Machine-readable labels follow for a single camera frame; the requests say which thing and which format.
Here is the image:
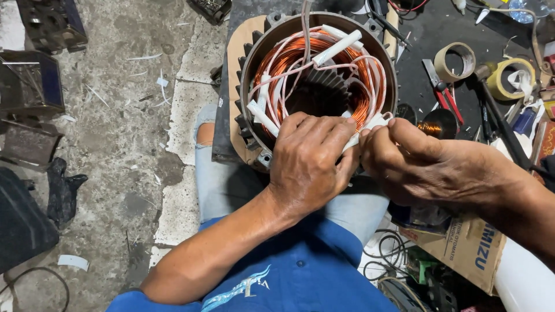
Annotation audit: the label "person's left hand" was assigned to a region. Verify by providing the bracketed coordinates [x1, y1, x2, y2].
[267, 112, 361, 217]

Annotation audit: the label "person's right hand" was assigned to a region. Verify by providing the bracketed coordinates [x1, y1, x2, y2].
[359, 118, 496, 209]

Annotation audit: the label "thin white insulating sleeve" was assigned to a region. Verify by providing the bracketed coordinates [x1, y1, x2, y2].
[342, 112, 394, 153]

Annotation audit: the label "dark blue metal part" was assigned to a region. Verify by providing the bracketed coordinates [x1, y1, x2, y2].
[388, 201, 452, 235]

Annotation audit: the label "black round disc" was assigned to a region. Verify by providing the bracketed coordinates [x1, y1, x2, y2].
[396, 103, 417, 127]

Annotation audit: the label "thick white insulating sleeve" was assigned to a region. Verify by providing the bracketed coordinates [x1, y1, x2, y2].
[247, 100, 281, 138]
[312, 29, 363, 67]
[257, 74, 272, 112]
[321, 24, 365, 50]

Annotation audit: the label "light blue jeans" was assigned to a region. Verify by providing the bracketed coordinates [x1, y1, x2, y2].
[194, 104, 391, 246]

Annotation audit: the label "brown cardboard box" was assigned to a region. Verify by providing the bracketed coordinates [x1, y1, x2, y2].
[399, 214, 508, 296]

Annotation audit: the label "green plastic part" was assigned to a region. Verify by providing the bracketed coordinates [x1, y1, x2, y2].
[405, 247, 439, 274]

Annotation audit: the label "beige masking tape roll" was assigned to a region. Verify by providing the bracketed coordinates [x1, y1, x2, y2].
[434, 42, 477, 83]

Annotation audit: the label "blue small container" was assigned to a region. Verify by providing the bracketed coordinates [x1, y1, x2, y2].
[512, 107, 538, 136]

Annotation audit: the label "yellow tape roll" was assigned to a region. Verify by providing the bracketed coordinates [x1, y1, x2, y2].
[486, 57, 537, 101]

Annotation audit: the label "blue shirt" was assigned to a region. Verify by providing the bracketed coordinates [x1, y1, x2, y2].
[106, 214, 399, 312]

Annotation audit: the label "grey metal motor stator housing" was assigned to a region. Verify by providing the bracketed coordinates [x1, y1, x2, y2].
[234, 11, 399, 170]

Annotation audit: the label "red patterned box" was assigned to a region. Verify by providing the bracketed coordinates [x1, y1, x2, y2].
[531, 121, 555, 175]

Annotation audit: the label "white cloth tape strip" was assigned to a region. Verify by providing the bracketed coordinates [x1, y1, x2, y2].
[507, 69, 535, 99]

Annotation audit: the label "brown cardboard sheet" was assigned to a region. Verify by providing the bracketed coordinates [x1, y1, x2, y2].
[226, 15, 267, 166]

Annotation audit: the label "wooden stick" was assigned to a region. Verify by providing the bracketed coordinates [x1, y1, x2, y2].
[384, 4, 400, 57]

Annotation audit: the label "white plastic pipe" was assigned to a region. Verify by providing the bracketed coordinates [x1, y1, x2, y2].
[494, 237, 555, 312]

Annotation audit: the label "black parts tray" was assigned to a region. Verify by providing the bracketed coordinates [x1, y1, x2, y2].
[187, 0, 232, 26]

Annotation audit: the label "clear plastic bottle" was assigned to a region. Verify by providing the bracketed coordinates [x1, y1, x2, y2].
[508, 0, 554, 25]

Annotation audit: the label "black plastic bag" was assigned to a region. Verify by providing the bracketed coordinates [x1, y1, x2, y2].
[47, 157, 89, 230]

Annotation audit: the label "white paper scrap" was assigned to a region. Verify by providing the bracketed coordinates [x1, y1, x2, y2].
[58, 255, 90, 273]

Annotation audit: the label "rusty metal plate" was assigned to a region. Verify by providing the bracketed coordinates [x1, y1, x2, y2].
[0, 119, 65, 168]

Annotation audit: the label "open metal box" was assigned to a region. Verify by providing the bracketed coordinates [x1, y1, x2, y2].
[0, 51, 66, 118]

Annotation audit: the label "large black cover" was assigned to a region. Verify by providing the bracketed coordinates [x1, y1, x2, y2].
[0, 167, 60, 275]

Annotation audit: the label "dark metal machine part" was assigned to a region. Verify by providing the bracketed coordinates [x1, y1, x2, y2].
[16, 0, 89, 55]

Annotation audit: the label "copper wire spool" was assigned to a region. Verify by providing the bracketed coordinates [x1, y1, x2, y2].
[417, 108, 458, 140]

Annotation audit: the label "red-handled pliers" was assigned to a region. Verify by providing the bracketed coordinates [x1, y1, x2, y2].
[422, 59, 465, 127]

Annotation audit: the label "black coiled cables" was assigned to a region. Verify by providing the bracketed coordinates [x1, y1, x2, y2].
[362, 229, 411, 282]

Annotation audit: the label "black-handled hammer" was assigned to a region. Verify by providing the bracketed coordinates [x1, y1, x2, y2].
[467, 62, 539, 171]

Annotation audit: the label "copper wire winding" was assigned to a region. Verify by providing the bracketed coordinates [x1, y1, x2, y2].
[253, 30, 386, 139]

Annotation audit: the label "white lead wire bundle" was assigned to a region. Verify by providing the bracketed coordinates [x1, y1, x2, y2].
[299, 0, 315, 66]

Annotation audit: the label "red wire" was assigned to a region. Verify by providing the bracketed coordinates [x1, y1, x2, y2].
[388, 0, 430, 13]

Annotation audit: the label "black floor cable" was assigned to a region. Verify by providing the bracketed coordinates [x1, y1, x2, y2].
[0, 266, 70, 312]

